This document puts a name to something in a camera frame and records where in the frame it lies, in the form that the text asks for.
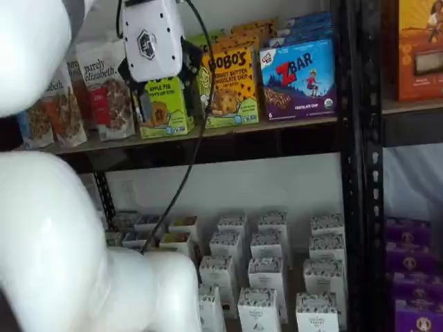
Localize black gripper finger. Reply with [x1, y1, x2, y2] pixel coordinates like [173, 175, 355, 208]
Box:
[118, 58, 150, 122]
[179, 38, 205, 118]

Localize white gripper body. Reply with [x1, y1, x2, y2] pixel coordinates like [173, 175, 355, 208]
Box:
[123, 0, 184, 83]

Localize green Bobo's apple pie box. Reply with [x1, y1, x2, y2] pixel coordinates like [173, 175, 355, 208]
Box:
[138, 76, 195, 140]
[188, 30, 226, 48]

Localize yellow Bobo's peanut butter box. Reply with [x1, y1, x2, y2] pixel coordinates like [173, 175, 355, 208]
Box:
[202, 46, 260, 129]
[230, 17, 278, 35]
[224, 26, 269, 39]
[216, 33, 260, 53]

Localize wooden shelf board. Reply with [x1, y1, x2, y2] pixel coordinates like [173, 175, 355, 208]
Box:
[44, 116, 338, 155]
[382, 98, 443, 115]

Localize blue Zbar box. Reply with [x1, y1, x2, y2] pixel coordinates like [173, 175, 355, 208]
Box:
[276, 24, 333, 37]
[269, 33, 334, 48]
[285, 12, 333, 28]
[259, 37, 337, 122]

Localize green label oatmeal box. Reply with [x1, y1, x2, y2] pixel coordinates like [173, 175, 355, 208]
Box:
[105, 231, 124, 247]
[112, 210, 139, 229]

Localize blue label oatmeal box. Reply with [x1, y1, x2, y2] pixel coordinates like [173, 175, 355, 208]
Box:
[134, 214, 163, 232]
[121, 231, 153, 248]

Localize yellow label granola box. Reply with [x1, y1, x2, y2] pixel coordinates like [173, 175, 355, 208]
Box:
[168, 216, 199, 237]
[159, 232, 193, 257]

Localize orange cardboard box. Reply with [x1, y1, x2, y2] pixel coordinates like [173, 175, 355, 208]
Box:
[383, 0, 443, 103]

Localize purple snack box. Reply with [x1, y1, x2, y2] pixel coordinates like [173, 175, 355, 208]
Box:
[392, 271, 443, 305]
[386, 241, 437, 275]
[394, 300, 443, 332]
[386, 216, 432, 246]

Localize red label granola bag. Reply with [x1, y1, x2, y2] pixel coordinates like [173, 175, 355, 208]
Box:
[65, 58, 93, 131]
[75, 41, 136, 142]

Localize orange label granola bag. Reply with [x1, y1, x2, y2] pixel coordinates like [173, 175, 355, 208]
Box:
[43, 64, 88, 148]

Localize white granola bag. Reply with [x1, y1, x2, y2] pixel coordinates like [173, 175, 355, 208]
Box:
[17, 100, 55, 149]

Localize black metal shelving rack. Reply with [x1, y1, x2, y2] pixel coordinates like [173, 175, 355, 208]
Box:
[361, 0, 443, 332]
[51, 0, 364, 332]

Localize white patterned carton group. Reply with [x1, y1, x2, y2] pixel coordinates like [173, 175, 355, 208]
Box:
[103, 207, 347, 332]

